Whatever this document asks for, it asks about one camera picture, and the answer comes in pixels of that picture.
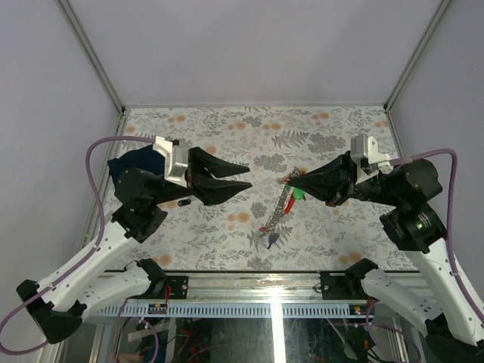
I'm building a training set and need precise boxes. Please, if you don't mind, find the slotted white cable duct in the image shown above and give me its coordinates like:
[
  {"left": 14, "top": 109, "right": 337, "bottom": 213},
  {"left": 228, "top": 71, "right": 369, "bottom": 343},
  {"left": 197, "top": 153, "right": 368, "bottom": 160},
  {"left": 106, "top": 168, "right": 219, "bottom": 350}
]
[{"left": 134, "top": 303, "right": 351, "bottom": 318}]

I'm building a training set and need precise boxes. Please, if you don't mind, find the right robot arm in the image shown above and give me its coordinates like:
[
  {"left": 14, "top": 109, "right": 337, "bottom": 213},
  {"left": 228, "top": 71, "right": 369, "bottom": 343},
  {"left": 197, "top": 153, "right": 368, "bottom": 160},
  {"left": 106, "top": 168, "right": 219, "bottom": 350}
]
[{"left": 288, "top": 151, "right": 483, "bottom": 351}]

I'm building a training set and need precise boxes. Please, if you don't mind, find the dark blue folded cloth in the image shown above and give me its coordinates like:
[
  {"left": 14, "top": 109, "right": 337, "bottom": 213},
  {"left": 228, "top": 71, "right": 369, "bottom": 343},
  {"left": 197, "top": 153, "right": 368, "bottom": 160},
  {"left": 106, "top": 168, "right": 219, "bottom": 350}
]
[{"left": 107, "top": 145, "right": 165, "bottom": 183}]

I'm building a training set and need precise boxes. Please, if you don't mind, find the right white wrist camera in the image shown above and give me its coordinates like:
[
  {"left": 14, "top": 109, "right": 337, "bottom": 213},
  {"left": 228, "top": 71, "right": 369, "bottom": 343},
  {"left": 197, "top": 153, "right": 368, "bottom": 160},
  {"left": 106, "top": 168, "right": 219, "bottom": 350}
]
[{"left": 350, "top": 134, "right": 393, "bottom": 185}]

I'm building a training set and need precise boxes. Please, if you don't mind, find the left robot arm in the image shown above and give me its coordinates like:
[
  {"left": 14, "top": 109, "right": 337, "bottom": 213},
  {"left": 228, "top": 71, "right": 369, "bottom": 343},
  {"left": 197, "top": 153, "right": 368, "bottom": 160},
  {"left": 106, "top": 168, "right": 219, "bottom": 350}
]
[{"left": 17, "top": 141, "right": 252, "bottom": 344}]

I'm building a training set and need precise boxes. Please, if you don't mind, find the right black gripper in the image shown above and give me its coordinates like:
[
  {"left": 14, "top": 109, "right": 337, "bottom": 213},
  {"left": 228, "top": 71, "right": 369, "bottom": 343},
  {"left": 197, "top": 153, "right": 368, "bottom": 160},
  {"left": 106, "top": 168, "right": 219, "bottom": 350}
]
[{"left": 287, "top": 147, "right": 402, "bottom": 205}]

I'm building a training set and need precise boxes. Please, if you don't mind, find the left aluminium corner post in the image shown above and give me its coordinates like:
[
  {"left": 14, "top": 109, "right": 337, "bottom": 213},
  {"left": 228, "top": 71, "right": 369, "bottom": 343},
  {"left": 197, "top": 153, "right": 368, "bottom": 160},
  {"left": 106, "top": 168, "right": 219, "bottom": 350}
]
[{"left": 54, "top": 0, "right": 126, "bottom": 114}]

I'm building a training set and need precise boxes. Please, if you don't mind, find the black key tag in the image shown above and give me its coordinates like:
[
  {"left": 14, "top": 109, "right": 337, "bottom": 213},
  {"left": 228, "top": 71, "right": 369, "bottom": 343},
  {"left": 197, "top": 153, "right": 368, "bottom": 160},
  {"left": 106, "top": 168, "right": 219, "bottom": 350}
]
[{"left": 177, "top": 198, "right": 191, "bottom": 206}]

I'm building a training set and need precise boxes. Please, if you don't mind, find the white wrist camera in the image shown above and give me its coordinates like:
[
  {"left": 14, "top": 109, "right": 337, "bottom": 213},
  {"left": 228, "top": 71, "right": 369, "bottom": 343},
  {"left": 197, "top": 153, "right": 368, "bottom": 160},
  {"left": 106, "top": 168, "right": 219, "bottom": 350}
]
[
  {"left": 153, "top": 136, "right": 189, "bottom": 188},
  {"left": 350, "top": 134, "right": 393, "bottom": 185}
]

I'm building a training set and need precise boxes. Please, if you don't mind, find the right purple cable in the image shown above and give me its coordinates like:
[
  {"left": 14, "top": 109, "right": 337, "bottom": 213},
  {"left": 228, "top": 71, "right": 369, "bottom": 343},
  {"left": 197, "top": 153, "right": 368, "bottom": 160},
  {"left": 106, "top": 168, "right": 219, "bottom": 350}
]
[{"left": 366, "top": 148, "right": 484, "bottom": 363}]

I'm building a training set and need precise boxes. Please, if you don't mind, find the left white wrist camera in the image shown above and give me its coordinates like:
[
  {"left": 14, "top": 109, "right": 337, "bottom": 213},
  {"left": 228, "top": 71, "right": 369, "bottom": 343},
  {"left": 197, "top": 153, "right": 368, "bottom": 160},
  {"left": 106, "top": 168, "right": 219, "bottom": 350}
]
[{"left": 153, "top": 136, "right": 189, "bottom": 188}]

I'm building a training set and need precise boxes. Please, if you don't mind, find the blue key tag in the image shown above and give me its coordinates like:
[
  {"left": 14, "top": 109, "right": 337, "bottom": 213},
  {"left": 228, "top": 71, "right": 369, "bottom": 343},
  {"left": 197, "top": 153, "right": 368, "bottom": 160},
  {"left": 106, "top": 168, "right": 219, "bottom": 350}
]
[{"left": 267, "top": 232, "right": 279, "bottom": 250}]

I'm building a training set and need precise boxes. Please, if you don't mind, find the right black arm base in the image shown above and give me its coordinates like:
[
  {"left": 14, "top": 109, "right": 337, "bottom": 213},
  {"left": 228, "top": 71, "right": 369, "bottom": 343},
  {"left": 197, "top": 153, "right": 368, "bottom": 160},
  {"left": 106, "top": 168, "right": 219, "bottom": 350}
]
[{"left": 320, "top": 271, "right": 369, "bottom": 300}]

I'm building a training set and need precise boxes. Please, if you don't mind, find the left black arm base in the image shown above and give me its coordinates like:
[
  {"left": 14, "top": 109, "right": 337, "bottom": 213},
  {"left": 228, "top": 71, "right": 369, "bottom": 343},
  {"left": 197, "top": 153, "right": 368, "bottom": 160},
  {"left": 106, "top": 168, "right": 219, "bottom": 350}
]
[{"left": 150, "top": 275, "right": 189, "bottom": 301}]

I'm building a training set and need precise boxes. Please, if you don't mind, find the right aluminium corner post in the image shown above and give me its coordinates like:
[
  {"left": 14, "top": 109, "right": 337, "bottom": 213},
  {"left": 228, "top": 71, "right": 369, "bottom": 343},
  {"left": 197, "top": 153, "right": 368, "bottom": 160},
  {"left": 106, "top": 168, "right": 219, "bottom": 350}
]
[{"left": 383, "top": 0, "right": 455, "bottom": 111}]

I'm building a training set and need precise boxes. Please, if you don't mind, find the aluminium front rail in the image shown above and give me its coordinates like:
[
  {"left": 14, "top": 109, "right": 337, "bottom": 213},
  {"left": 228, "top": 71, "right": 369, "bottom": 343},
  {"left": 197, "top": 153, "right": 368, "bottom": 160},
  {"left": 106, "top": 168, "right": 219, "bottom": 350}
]
[{"left": 56, "top": 270, "right": 464, "bottom": 303}]

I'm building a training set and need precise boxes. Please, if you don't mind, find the aluminium corner post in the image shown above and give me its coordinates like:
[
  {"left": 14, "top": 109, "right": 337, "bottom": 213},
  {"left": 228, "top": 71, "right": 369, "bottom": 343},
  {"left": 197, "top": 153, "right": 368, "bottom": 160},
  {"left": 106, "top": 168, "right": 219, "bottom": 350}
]
[
  {"left": 383, "top": 0, "right": 455, "bottom": 111},
  {"left": 54, "top": 0, "right": 126, "bottom": 114}
]

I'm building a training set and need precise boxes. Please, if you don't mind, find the red handled metal keyring holder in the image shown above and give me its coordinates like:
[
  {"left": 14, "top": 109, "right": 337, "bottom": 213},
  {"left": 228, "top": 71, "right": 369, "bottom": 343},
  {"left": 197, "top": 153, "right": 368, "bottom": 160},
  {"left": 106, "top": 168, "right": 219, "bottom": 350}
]
[{"left": 260, "top": 168, "right": 306, "bottom": 237}]

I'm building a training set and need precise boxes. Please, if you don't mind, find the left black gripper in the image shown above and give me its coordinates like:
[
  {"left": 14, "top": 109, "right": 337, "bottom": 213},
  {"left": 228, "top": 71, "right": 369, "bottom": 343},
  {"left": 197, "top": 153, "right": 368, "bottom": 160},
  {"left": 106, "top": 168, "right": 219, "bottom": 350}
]
[{"left": 151, "top": 148, "right": 254, "bottom": 206}]

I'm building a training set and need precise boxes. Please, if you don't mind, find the green key tag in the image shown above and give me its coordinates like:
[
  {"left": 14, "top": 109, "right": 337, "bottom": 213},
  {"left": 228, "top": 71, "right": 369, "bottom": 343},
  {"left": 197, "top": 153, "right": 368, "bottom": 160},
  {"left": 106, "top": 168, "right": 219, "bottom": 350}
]
[{"left": 293, "top": 188, "right": 306, "bottom": 200}]

